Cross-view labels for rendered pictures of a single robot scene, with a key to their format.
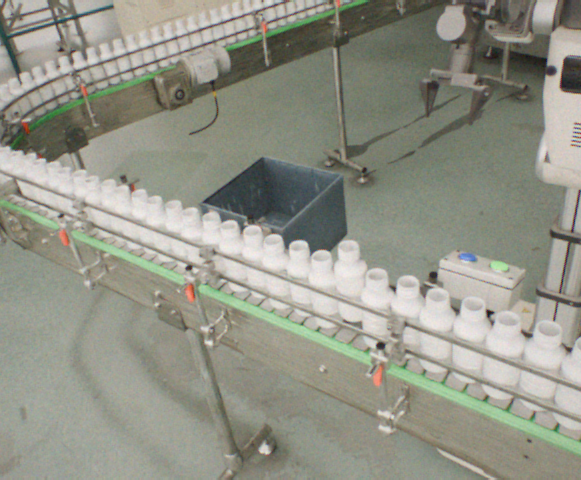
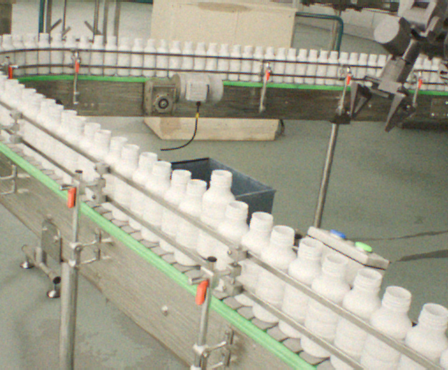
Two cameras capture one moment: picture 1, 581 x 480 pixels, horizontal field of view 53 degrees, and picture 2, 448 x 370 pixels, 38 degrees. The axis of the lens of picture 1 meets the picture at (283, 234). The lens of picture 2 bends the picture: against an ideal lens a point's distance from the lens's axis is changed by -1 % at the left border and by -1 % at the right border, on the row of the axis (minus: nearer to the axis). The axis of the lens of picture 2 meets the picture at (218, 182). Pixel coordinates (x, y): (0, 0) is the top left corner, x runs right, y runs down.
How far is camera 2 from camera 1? 0.45 m
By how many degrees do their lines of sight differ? 17
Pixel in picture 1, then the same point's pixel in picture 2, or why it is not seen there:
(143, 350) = (27, 337)
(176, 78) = (166, 87)
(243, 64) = (236, 103)
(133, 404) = not seen: outside the picture
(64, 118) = (49, 85)
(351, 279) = (213, 205)
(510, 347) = (330, 288)
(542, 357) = (355, 301)
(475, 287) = not seen: hidden behind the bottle
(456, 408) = (269, 358)
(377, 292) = (232, 221)
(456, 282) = not seen: hidden behind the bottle
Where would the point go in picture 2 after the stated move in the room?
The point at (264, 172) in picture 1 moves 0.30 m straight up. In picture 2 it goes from (205, 173) to (216, 83)
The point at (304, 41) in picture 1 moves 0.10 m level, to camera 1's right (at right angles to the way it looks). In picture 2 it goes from (304, 105) to (324, 108)
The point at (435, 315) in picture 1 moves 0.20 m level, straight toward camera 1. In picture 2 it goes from (274, 248) to (221, 297)
